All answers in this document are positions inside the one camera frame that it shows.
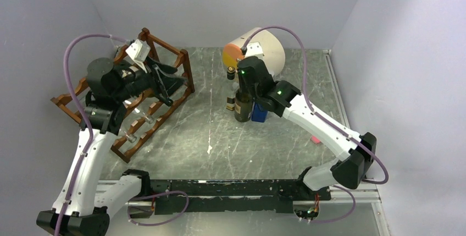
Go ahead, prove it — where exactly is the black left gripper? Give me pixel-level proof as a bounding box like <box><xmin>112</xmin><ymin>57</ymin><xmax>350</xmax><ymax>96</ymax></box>
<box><xmin>113</xmin><ymin>55</ymin><xmax>188</xmax><ymax>102</ymax></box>

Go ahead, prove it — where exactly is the blue bottle with silver cap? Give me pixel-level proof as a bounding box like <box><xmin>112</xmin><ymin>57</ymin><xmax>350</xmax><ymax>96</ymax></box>
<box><xmin>251</xmin><ymin>102</ymin><xmax>268</xmax><ymax>123</ymax></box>

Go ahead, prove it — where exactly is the dark green wine bottle front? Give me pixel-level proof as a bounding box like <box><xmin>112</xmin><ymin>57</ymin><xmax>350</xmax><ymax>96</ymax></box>
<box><xmin>119</xmin><ymin>65</ymin><xmax>152</xmax><ymax>96</ymax></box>

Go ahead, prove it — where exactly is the clear bottle with black cap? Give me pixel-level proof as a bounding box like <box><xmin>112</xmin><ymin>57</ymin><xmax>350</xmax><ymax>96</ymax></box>
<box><xmin>226</xmin><ymin>66</ymin><xmax>236</xmax><ymax>111</ymax></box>

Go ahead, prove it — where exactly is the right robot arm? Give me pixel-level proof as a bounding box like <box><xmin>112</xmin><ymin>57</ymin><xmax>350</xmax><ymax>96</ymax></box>
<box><xmin>237</xmin><ymin>56</ymin><xmax>377</xmax><ymax>200</ymax></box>

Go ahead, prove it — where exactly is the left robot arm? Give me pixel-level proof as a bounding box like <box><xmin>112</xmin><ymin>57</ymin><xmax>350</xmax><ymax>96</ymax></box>
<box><xmin>36</xmin><ymin>58</ymin><xmax>187</xmax><ymax>235</ymax></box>

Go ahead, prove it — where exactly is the brown wooden wine rack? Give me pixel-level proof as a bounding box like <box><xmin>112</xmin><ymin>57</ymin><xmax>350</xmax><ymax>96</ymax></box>
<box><xmin>74</xmin><ymin>28</ymin><xmax>195</xmax><ymax>163</ymax></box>

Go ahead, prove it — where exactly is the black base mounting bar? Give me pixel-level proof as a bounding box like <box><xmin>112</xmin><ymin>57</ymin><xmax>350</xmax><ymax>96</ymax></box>
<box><xmin>123</xmin><ymin>169</ymin><xmax>331</xmax><ymax>215</ymax></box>

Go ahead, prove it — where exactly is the pink eraser block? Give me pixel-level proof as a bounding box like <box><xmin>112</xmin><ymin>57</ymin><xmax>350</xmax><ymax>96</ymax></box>
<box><xmin>311</xmin><ymin>136</ymin><xmax>320</xmax><ymax>144</ymax></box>

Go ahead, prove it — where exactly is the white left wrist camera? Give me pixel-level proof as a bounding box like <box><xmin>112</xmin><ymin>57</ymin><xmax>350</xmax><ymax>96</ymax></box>
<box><xmin>125</xmin><ymin>39</ymin><xmax>150</xmax><ymax>63</ymax></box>

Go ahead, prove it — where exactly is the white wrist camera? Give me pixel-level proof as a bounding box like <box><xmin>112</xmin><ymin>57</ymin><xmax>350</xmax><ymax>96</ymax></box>
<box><xmin>125</xmin><ymin>39</ymin><xmax>150</xmax><ymax>63</ymax></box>
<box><xmin>241</xmin><ymin>42</ymin><xmax>264</xmax><ymax>59</ymax></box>

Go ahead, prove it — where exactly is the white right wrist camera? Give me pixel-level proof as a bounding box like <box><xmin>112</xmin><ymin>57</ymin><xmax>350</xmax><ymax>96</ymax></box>
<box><xmin>241</xmin><ymin>42</ymin><xmax>264</xmax><ymax>59</ymax></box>

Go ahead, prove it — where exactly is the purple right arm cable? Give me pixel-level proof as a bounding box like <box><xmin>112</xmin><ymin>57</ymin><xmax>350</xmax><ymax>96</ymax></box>
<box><xmin>241</xmin><ymin>25</ymin><xmax>390</xmax><ymax>185</ymax></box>

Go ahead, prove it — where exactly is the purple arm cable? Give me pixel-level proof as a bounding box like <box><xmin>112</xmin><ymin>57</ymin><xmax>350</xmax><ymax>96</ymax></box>
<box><xmin>241</xmin><ymin>25</ymin><xmax>390</xmax><ymax>185</ymax></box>
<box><xmin>53</xmin><ymin>34</ymin><xmax>130</xmax><ymax>236</ymax></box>

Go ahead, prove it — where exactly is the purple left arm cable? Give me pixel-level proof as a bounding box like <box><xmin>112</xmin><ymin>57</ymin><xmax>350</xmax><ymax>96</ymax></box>
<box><xmin>53</xmin><ymin>34</ymin><xmax>130</xmax><ymax>236</ymax></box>

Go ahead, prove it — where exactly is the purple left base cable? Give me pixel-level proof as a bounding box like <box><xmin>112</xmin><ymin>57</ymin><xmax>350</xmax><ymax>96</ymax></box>
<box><xmin>127</xmin><ymin>190</ymin><xmax>190</xmax><ymax>227</ymax></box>

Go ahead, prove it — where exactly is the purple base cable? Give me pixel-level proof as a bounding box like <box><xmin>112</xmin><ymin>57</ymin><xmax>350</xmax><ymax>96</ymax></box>
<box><xmin>127</xmin><ymin>190</ymin><xmax>190</xmax><ymax>227</ymax></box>
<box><xmin>298</xmin><ymin>185</ymin><xmax>357</xmax><ymax>225</ymax></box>

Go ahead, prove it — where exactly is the aluminium frame rail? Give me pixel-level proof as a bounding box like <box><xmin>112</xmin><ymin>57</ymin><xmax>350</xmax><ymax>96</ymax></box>
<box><xmin>97</xmin><ymin>180</ymin><xmax>380</xmax><ymax>226</ymax></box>

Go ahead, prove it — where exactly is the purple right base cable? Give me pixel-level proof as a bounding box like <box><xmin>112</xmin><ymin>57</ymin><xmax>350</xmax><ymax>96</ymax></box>
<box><xmin>298</xmin><ymin>185</ymin><xmax>357</xmax><ymax>225</ymax></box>

